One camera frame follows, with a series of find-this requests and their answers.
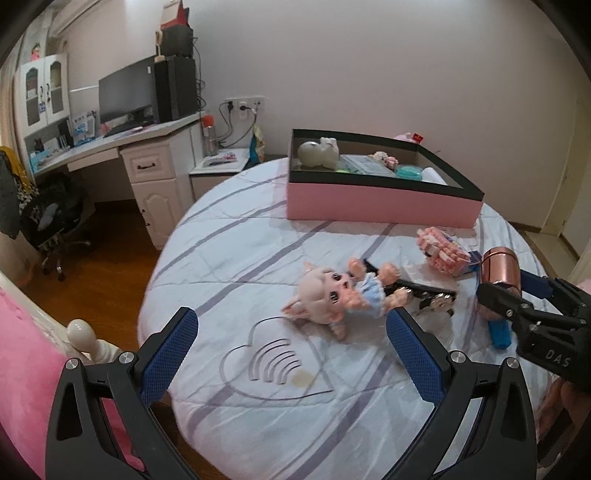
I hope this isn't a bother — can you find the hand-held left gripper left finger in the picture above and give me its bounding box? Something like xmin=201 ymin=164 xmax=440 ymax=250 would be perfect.
xmin=45 ymin=307 xmax=200 ymax=480

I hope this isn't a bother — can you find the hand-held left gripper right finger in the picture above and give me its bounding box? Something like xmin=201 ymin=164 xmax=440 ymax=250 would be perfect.
xmin=385 ymin=307 xmax=539 ymax=480

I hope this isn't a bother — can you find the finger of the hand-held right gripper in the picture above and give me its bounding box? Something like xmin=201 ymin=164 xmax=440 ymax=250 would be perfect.
xmin=519 ymin=270 xmax=580 ymax=319
xmin=475 ymin=281 xmax=548 ymax=335

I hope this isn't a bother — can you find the blue oblong box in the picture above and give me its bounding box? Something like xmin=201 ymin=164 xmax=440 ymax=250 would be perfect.
xmin=467 ymin=250 xmax=512 ymax=350

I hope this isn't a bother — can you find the copper cylinder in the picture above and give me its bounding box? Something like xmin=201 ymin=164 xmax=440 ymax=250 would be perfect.
xmin=478 ymin=247 xmax=522 ymax=319

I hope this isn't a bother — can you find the black hair clip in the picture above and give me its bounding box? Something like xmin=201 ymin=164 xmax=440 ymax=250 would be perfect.
xmin=362 ymin=258 xmax=459 ymax=318

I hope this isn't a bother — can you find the pink toy block set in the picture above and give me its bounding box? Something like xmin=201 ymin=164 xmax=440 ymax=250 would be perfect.
xmin=416 ymin=226 xmax=472 ymax=278

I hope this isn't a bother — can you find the pig doll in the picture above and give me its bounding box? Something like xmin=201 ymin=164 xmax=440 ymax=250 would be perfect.
xmin=283 ymin=256 xmax=414 ymax=342

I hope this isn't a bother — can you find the pink storage box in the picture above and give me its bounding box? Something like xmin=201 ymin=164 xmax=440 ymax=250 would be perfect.
xmin=285 ymin=129 xmax=485 ymax=229

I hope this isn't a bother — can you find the clear plastic bag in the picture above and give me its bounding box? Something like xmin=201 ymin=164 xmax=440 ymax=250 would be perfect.
xmin=339 ymin=154 xmax=398 ymax=176

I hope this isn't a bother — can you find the white round bear figure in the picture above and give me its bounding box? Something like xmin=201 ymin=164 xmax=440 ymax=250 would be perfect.
xmin=297 ymin=137 xmax=341 ymax=171

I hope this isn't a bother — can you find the person's right hand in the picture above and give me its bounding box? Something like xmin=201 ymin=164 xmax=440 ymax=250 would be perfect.
xmin=558 ymin=381 xmax=591 ymax=446

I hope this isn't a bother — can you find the striped white table cloth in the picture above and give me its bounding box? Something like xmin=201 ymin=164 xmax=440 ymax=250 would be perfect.
xmin=137 ymin=157 xmax=568 ymax=480

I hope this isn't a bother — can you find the pink blanket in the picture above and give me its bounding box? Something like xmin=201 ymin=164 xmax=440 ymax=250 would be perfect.
xmin=0 ymin=286 xmax=144 ymax=480

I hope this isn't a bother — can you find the black office chair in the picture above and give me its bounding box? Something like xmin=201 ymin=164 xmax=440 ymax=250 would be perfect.
xmin=21 ymin=178 xmax=98 ymax=282

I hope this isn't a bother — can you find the white bedside cabinet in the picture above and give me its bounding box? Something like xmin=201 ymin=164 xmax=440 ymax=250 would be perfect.
xmin=188 ymin=148 xmax=252 ymax=204

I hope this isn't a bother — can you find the white desk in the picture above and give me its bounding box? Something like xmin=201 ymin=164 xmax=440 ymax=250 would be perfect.
xmin=28 ymin=111 xmax=208 ymax=250

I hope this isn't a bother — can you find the black and yellow jacket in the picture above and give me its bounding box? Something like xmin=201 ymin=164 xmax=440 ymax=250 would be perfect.
xmin=0 ymin=145 xmax=33 ymax=241

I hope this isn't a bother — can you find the orange-capped water bottle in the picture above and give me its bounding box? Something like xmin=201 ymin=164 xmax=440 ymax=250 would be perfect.
xmin=201 ymin=115 xmax=219 ymax=157

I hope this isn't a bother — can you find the snack bag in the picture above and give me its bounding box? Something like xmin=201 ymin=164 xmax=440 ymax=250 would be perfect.
xmin=249 ymin=124 xmax=266 ymax=163

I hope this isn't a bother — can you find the black keyboard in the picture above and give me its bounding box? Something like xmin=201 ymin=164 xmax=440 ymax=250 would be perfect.
xmin=104 ymin=121 xmax=144 ymax=137

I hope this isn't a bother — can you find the blue and white box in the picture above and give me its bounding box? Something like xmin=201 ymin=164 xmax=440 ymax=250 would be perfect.
xmin=69 ymin=111 xmax=99 ymax=144

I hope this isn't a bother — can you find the black computer monitor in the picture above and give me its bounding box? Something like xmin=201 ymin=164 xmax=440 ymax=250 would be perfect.
xmin=98 ymin=55 xmax=160 ymax=127

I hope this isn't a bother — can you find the black computer tower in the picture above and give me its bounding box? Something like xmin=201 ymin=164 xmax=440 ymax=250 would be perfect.
xmin=154 ymin=56 xmax=199 ymax=123

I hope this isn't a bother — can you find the white glass-door cabinet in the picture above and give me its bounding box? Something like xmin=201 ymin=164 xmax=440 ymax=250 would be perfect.
xmin=16 ymin=52 xmax=72 ymax=139

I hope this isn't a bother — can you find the cream curtain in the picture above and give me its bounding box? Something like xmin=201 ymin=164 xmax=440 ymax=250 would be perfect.
xmin=0 ymin=60 xmax=24 ymax=153

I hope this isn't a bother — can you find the black speaker box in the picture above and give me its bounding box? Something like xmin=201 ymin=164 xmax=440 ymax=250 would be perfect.
xmin=159 ymin=25 xmax=195 ymax=58

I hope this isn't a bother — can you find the red and white box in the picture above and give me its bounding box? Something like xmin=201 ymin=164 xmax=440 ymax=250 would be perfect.
xmin=161 ymin=0 xmax=191 ymax=28

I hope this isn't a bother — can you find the white bed frame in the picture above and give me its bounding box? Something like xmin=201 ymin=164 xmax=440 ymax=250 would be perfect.
xmin=0 ymin=272 xmax=122 ymax=367

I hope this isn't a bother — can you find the black power cable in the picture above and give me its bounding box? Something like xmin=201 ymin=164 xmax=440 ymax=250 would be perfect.
xmin=217 ymin=102 xmax=259 ymax=148

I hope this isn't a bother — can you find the white wall socket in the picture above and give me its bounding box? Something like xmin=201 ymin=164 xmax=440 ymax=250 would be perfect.
xmin=225 ymin=96 xmax=267 ymax=114

